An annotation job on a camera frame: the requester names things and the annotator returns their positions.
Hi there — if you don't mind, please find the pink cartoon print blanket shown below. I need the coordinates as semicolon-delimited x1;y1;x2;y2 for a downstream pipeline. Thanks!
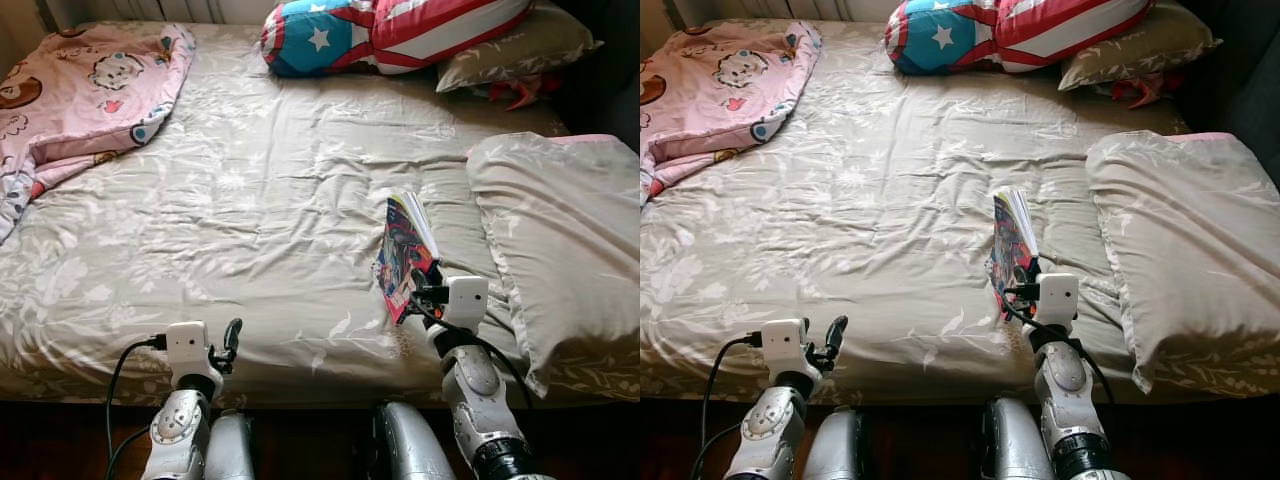
640;22;823;206
0;22;196;241

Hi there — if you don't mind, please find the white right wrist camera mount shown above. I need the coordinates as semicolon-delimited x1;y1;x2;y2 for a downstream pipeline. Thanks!
445;277;489;328
1037;272;1081;326

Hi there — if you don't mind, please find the bed with beige floral sheet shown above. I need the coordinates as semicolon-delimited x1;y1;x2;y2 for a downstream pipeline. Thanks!
640;18;1280;406
0;20;641;406

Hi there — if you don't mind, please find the beige floral pillow pink edge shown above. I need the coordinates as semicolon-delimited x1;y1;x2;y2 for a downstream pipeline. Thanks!
467;132;641;399
1085;130;1280;396

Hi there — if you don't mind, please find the red crumpled cloth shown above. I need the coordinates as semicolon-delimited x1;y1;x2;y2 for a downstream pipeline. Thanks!
1110;75;1186;109
488;75;566;111

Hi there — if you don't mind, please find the Captain America print pillow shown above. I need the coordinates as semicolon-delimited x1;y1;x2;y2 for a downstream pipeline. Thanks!
884;0;1156;76
260;0;538;79

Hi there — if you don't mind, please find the silver left robot leg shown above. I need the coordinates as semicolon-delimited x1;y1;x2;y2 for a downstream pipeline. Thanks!
205;410;259;480
800;408;869;480

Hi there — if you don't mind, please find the silver right robot leg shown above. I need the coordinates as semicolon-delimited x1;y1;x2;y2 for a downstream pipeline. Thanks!
980;397;1051;480
372;400;456;480

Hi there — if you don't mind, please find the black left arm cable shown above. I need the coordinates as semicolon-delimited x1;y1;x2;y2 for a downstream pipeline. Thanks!
105;335;169;480
700;332;763;480

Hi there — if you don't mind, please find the grey curtain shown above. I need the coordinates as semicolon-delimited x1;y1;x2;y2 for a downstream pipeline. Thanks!
668;0;851;26
45;0;226;25

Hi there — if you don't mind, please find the silver robot leg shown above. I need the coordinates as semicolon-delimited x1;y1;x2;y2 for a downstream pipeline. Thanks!
205;410;259;480
372;400;456;480
800;408;869;480
980;397;1051;480

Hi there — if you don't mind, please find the colourful comic book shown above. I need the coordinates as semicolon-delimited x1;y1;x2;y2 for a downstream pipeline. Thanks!
374;192;441;326
985;185;1041;321

